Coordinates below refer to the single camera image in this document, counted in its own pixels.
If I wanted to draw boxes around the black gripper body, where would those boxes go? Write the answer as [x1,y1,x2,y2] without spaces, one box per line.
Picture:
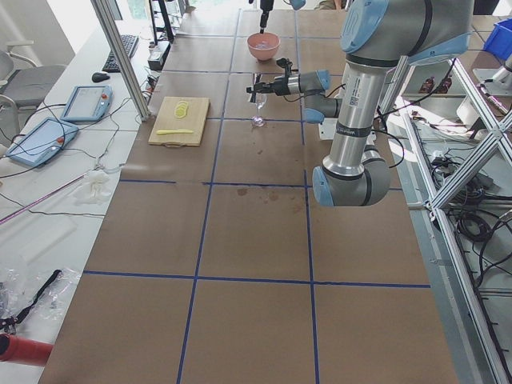
[255,77,289,96]
[259,0,274,14]

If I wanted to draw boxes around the black computer box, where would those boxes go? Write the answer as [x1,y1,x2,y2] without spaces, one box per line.
[147,41,171,71]

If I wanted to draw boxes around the blue teach pendant near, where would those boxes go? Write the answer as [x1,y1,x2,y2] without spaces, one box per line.
[6,118,78,167]

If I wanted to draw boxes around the blue teach pendant far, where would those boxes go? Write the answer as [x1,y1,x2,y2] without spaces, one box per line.
[61,85,113,124]

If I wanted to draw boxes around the yellow plastic knife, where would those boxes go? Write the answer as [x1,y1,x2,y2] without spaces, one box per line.
[156,129,194,135]

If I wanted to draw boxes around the pink bowl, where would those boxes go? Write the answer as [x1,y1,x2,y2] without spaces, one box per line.
[246,32,281,62]

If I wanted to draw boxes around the aluminium frame post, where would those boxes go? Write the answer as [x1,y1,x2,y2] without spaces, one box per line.
[90,0,150,122]

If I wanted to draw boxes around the clear ice cubes pile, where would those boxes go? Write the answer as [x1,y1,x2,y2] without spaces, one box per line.
[253,40,274,50]

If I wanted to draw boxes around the steel double jigger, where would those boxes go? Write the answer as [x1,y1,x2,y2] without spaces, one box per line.
[246,73,265,104]

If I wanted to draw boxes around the black keyboard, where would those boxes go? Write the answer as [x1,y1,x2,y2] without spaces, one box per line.
[102,34,140,74]

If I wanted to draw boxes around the black computer mouse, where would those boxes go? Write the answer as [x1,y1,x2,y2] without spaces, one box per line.
[91,71,110,83]

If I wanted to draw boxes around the clear wine glass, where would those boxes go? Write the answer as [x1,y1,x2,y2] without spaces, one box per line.
[251,93,267,127]

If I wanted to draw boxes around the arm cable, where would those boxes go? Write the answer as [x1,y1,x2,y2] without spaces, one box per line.
[283,82,347,101]

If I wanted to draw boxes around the bamboo cutting board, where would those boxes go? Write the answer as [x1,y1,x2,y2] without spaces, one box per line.
[148,97,210,146]

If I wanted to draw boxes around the blue teach pendant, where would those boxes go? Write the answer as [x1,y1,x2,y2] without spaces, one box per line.
[6,118,78,167]
[61,85,113,124]

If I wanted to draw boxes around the red cylinder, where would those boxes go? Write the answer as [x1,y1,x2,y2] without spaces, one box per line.
[1,334,54,366]

